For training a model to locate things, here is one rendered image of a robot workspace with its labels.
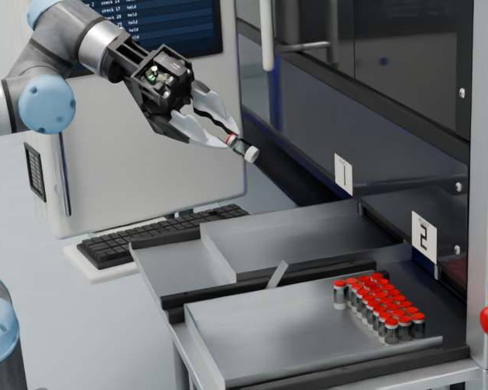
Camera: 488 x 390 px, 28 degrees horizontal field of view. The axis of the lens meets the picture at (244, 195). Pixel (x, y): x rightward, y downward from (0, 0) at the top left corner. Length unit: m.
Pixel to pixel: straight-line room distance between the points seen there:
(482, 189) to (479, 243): 0.08
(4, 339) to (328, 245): 0.73
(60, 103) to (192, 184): 1.05
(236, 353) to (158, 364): 1.79
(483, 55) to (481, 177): 0.17
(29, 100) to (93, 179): 0.93
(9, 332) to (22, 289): 2.56
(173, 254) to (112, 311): 1.81
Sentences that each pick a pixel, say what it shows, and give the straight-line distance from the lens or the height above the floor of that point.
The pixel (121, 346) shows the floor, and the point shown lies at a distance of 3.45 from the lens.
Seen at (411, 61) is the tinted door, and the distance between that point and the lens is 1.56.
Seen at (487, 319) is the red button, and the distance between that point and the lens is 1.36.
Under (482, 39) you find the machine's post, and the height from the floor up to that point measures 1.37.
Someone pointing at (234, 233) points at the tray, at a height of 0.88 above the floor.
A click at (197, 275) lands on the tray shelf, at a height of 0.88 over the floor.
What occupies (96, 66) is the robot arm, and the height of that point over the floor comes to 1.34.
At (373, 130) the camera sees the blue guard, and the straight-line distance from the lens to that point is 1.70.
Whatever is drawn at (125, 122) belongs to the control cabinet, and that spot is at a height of 1.05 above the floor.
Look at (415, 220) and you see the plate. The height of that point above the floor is 1.04.
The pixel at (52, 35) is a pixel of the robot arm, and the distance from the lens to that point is 1.45.
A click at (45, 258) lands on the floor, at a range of 4.24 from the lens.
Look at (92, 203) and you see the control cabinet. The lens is 2.24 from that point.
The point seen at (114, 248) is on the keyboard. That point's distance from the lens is 2.10.
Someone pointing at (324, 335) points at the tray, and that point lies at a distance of 1.57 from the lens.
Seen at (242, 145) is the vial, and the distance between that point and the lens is 1.34.
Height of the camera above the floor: 1.63
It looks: 20 degrees down
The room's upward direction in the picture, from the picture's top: 4 degrees counter-clockwise
